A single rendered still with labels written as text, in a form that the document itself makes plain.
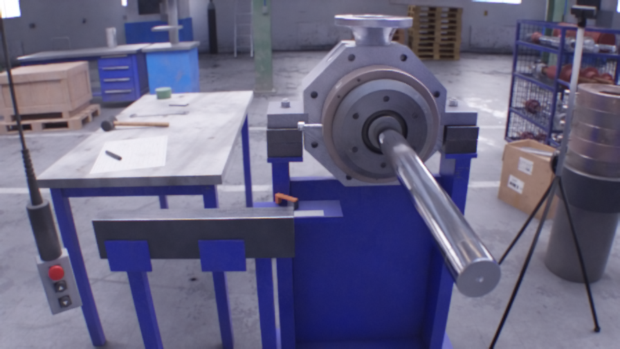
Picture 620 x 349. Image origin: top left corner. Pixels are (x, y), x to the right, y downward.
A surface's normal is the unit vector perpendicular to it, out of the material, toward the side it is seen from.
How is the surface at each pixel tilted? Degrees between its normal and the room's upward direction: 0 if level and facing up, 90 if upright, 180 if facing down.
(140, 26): 90
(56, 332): 0
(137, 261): 90
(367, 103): 90
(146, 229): 90
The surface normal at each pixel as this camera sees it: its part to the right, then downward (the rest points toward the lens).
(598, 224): -0.20, 0.37
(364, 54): 0.04, 0.37
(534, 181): -0.91, 0.16
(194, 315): -0.01, -0.93
